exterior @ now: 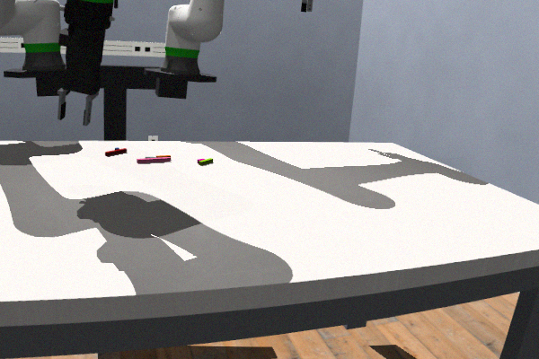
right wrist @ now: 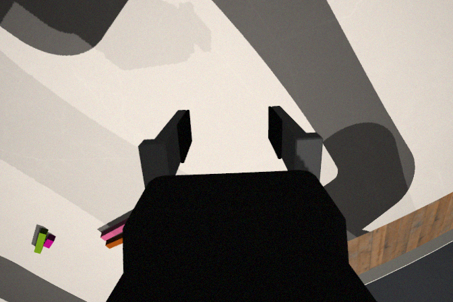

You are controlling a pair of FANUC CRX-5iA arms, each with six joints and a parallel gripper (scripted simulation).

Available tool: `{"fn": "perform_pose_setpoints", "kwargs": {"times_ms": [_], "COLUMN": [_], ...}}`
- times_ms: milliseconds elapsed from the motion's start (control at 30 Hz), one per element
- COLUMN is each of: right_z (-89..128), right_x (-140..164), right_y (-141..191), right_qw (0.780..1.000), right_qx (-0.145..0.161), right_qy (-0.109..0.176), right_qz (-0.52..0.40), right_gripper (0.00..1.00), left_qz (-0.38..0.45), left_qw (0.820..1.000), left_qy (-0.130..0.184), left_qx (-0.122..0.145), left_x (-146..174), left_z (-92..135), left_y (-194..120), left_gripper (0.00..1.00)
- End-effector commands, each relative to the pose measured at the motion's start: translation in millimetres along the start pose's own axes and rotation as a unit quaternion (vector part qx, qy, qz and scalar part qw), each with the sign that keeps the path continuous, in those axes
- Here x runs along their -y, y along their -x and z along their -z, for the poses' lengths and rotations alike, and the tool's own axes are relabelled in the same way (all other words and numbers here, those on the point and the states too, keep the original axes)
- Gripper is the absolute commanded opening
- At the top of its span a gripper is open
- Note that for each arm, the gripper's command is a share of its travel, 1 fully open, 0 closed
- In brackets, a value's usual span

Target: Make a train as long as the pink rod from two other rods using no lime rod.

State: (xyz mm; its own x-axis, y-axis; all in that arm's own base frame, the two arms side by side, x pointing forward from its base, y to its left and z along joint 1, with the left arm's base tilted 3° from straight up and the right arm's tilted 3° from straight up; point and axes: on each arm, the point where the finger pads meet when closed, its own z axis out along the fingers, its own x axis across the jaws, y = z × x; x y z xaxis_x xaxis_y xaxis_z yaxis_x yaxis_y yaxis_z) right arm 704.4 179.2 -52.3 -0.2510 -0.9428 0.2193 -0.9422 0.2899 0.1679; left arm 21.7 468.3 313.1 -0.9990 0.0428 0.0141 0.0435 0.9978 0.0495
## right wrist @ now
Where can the magenta rectangular block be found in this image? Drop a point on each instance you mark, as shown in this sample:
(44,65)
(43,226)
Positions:
(49,241)

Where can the pink rod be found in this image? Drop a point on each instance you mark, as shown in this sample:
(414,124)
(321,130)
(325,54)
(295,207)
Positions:
(114,230)

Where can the orange rod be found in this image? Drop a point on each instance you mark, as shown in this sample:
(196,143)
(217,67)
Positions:
(117,240)

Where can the lime green rod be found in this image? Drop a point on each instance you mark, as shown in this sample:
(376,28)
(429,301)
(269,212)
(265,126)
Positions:
(40,241)

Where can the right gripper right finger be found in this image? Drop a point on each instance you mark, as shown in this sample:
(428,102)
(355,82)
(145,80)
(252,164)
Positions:
(299,150)

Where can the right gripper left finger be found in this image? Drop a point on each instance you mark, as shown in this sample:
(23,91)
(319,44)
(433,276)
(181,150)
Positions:
(163,154)

